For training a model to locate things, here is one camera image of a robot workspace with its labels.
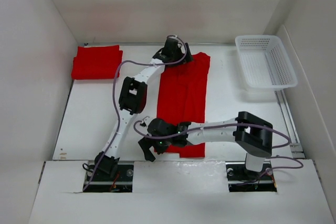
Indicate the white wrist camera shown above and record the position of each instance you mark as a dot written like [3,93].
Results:
[145,121]
[173,37]

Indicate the white perforated plastic basket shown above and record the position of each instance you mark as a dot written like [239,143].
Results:
[264,63]

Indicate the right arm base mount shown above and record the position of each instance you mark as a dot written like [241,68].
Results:
[241,180]

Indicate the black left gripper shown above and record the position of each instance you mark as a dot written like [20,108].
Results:
[184,56]

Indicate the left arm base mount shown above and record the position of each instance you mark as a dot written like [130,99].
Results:
[120,182]

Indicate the folded red t shirt stack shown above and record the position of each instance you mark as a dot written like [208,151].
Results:
[96,63]

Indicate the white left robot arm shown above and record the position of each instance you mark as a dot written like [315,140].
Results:
[133,97]

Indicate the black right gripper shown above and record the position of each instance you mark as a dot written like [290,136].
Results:
[147,145]

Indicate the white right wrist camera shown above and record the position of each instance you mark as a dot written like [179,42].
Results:
[145,121]

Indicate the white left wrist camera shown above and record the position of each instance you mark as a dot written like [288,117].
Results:
[173,37]

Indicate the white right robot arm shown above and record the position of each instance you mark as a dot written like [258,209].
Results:
[251,133]

